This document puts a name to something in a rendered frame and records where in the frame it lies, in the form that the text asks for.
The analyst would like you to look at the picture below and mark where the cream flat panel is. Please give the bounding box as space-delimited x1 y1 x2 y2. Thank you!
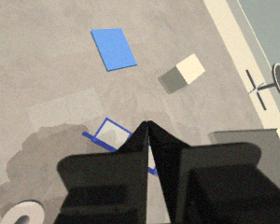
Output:
213 129 280 188

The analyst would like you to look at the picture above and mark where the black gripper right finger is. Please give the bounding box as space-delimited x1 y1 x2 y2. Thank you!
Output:
147 120 261 223

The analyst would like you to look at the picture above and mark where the blue flat rectangular tag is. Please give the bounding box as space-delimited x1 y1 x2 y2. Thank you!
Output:
91 28 137 72

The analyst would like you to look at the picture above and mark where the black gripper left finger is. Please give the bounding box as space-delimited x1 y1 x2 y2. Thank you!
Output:
56 121 149 224

